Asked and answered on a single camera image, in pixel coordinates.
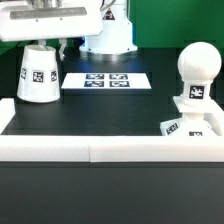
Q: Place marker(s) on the white marker sheet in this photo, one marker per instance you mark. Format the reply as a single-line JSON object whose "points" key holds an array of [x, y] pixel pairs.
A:
{"points": [[106, 81]]}

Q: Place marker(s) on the white lamp bulb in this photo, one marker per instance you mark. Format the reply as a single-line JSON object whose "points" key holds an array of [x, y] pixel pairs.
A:
{"points": [[198, 64]]}

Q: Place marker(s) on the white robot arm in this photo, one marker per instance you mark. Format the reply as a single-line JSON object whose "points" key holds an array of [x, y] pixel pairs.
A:
{"points": [[103, 24]]}

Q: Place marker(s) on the white U-shaped fence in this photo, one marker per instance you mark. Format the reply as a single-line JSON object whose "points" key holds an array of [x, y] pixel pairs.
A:
{"points": [[104, 149]]}

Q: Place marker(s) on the white lamp base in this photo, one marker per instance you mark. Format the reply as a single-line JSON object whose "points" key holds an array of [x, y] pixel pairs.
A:
{"points": [[204, 119]]}

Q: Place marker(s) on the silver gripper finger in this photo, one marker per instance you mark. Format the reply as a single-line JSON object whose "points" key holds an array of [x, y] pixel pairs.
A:
{"points": [[62, 48]]}

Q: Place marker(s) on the white lamp shade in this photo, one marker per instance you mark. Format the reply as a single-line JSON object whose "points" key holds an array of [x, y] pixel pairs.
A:
{"points": [[38, 79]]}

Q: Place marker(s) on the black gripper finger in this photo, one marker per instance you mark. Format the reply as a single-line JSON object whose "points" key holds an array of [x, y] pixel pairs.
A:
{"points": [[42, 44]]}

